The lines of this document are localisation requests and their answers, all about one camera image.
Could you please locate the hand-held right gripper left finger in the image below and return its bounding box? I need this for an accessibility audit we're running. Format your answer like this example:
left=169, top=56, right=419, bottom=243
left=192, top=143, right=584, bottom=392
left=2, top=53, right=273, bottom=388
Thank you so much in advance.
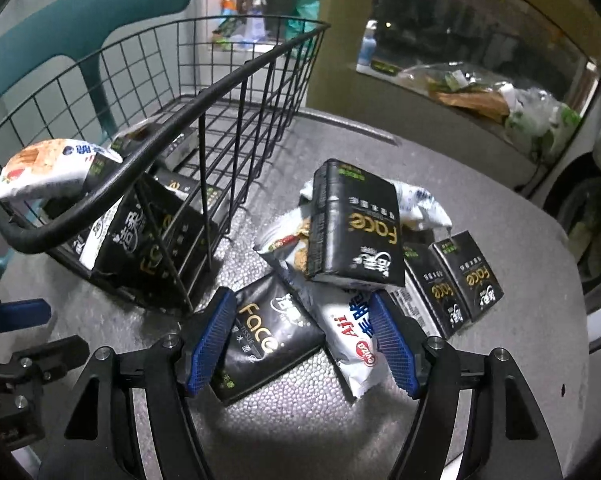
left=35, top=286, right=238, bottom=480

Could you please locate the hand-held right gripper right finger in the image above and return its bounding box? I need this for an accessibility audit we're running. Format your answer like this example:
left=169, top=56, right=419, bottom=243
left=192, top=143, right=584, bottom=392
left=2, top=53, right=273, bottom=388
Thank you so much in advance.
left=368, top=291, right=564, bottom=480

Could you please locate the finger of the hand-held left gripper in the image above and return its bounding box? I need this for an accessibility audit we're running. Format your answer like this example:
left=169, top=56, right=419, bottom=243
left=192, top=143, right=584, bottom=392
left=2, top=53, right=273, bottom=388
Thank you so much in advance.
left=0, top=298, right=52, bottom=334
left=0, top=335, right=90, bottom=397

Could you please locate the black tissue packet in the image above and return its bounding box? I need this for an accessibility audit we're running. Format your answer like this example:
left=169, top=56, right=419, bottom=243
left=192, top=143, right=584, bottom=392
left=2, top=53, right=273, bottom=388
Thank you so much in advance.
left=211, top=272, right=326, bottom=407
left=388, top=242, right=456, bottom=341
left=431, top=231, right=504, bottom=323
left=305, top=159, right=406, bottom=288

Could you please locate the white blue wafer snack packet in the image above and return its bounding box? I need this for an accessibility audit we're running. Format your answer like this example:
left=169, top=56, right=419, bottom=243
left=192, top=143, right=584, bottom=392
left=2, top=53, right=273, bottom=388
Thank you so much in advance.
left=0, top=138, right=124, bottom=200

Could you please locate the black wire basket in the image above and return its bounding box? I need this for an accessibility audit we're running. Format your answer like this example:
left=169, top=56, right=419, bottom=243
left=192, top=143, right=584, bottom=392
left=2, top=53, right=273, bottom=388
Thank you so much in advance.
left=0, top=16, right=331, bottom=318

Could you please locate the silver white snack packet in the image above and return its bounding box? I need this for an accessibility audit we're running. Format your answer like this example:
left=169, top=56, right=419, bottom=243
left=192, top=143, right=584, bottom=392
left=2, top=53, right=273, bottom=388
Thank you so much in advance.
left=299, top=180, right=454, bottom=233

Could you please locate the white washing machine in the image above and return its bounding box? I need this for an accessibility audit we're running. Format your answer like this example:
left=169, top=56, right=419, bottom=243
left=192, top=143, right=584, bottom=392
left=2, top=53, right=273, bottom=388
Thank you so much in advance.
left=541, top=67, right=601, bottom=347

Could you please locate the brown paper bag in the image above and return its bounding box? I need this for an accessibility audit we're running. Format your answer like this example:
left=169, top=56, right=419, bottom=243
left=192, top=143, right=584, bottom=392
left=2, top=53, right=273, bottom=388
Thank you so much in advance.
left=429, top=87, right=512, bottom=124

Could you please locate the white green plastic bag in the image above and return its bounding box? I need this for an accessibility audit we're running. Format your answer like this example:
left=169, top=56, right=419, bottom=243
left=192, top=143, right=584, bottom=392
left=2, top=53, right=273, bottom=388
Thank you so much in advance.
left=501, top=85, right=585, bottom=162

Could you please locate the clear bag of vegetables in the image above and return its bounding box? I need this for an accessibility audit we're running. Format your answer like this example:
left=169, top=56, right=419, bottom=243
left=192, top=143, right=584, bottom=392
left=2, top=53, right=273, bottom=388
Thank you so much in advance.
left=398, top=62, right=511, bottom=106

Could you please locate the teal plastic chair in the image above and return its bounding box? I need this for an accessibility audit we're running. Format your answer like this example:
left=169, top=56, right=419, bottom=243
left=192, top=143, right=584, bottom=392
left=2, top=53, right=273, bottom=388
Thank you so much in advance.
left=0, top=0, right=194, bottom=281

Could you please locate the small blue bottle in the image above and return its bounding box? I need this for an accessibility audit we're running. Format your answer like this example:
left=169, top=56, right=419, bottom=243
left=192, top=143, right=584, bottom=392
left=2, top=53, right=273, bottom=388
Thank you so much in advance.
left=357, top=20, right=379, bottom=68

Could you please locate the clear spray bottle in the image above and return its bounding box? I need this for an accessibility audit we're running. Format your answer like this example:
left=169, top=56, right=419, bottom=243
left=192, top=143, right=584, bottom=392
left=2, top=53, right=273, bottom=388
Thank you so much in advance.
left=240, top=0, right=272, bottom=46

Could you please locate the olive window frame post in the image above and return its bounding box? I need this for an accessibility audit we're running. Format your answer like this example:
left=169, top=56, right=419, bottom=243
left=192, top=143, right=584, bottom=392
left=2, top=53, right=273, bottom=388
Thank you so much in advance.
left=305, top=0, right=381, bottom=111

